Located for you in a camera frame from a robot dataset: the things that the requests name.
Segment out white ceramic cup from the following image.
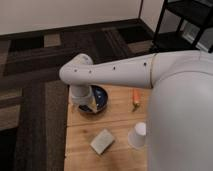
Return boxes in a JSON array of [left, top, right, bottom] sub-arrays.
[[128, 122, 146, 149]]

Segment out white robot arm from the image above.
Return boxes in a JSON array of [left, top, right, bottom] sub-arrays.
[[59, 50, 213, 171]]

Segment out dark blue ceramic bowl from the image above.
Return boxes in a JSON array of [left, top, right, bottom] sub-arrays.
[[78, 85, 108, 114]]

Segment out orange toy carrot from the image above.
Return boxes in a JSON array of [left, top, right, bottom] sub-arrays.
[[132, 89, 141, 111]]

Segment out white rectangular sponge block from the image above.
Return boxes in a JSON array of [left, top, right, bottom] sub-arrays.
[[90, 129, 115, 155]]

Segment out black metal shelf rack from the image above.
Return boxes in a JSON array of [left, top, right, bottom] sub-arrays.
[[150, 0, 213, 52]]

